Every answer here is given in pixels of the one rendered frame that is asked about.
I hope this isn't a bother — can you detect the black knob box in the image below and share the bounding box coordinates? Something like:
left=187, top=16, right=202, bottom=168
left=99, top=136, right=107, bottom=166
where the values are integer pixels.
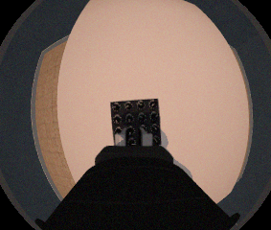
left=110, top=99, right=161, bottom=146

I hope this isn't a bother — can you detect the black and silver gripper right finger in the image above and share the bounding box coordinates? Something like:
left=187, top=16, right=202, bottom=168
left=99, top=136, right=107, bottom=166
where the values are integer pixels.
left=139, top=127, right=152, bottom=146

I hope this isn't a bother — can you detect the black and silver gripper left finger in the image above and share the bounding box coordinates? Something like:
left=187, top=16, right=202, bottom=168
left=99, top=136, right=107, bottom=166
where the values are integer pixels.
left=115, top=127, right=128, bottom=146

